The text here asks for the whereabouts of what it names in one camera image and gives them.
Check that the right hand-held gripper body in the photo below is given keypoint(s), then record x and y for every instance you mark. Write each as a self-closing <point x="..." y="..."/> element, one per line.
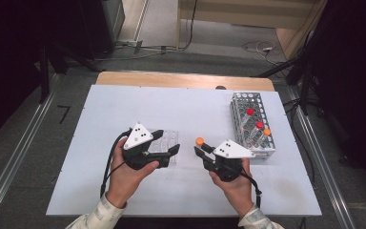
<point x="232" y="151"/>

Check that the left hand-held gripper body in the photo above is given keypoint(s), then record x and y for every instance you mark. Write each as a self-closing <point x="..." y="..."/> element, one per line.
<point x="138" y="136"/>

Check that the clear plastic tube rack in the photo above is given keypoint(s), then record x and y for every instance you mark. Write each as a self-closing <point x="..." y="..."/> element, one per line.
<point x="168" y="140"/>

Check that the orange-capped test tube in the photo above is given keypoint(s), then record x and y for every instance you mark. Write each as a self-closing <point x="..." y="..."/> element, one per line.
<point x="267" y="132"/>
<point x="199" y="141"/>

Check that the white perforated tube rack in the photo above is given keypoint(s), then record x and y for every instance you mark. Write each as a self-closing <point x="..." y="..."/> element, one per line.
<point x="260" y="143"/>

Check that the red-capped test tube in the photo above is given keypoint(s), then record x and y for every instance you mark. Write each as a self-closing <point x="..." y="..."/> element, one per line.
<point x="260" y="124"/>
<point x="250" y="111"/>

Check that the person's right hand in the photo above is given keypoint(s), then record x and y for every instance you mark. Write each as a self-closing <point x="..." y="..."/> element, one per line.
<point x="238" y="194"/>

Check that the person's left hand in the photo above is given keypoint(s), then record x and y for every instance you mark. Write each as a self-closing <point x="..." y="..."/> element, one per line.
<point x="124" y="184"/>

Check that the white board sheet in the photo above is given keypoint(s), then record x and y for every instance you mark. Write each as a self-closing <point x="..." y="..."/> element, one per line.
<point x="187" y="108"/>

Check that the wooden table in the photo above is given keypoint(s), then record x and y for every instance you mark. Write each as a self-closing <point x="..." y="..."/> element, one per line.
<point x="171" y="79"/>

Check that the black tripod stand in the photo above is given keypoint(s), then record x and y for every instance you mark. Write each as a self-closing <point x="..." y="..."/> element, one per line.
<point x="305" y="82"/>

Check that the black metal stand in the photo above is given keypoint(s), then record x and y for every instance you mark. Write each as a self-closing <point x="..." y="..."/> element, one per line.
<point x="44" y="73"/>

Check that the dark grey cabinet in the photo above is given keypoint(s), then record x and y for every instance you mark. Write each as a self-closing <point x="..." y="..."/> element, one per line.
<point x="108" y="22"/>

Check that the light wooden cabinet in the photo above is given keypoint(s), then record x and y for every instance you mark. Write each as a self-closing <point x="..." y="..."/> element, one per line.
<point x="235" y="12"/>

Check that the dark curtain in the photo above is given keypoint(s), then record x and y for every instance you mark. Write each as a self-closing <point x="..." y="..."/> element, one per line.
<point x="355" y="79"/>
<point x="12" y="63"/>

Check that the metal floor rail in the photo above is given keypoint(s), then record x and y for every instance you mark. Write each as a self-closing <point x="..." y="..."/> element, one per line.
<point x="317" y="143"/>
<point x="19" y="149"/>

